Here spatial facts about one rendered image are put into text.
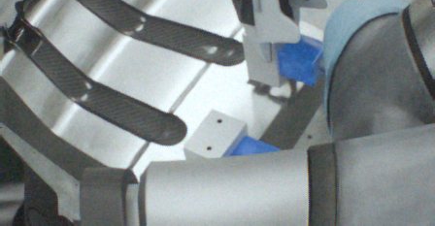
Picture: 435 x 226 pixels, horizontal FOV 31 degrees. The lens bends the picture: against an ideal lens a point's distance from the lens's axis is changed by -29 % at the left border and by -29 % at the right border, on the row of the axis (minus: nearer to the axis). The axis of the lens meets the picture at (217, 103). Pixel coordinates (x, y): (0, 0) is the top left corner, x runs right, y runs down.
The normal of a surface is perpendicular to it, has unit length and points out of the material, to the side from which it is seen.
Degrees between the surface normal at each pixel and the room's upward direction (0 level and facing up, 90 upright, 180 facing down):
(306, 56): 11
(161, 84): 2
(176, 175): 27
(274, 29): 72
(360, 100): 45
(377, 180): 7
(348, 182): 7
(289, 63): 82
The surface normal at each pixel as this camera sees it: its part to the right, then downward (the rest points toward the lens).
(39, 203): 0.81, -0.41
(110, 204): -0.10, -0.76
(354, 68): -0.76, -0.42
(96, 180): -0.10, -0.92
